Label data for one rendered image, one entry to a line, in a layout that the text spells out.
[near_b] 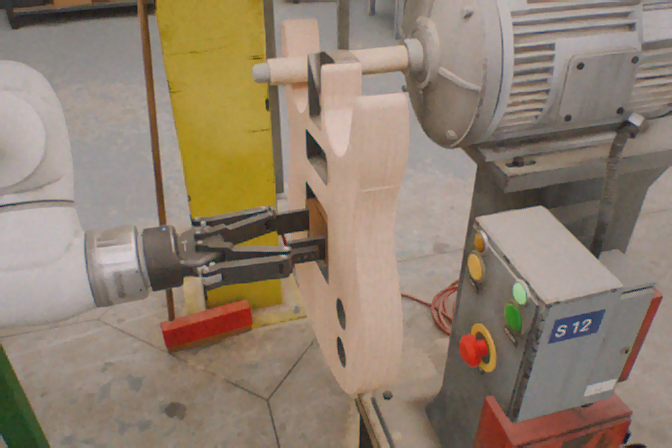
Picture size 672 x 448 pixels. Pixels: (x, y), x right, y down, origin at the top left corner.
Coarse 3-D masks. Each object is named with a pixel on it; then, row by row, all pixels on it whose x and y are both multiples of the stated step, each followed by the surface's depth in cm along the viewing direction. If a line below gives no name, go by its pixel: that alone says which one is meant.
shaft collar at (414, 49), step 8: (408, 40) 78; (416, 40) 78; (408, 48) 77; (416, 48) 77; (408, 56) 77; (416, 56) 77; (408, 64) 77; (416, 64) 77; (408, 72) 78; (416, 72) 78
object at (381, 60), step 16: (384, 48) 77; (400, 48) 77; (272, 64) 73; (288, 64) 74; (304, 64) 74; (368, 64) 76; (384, 64) 77; (400, 64) 77; (272, 80) 74; (288, 80) 74; (304, 80) 75
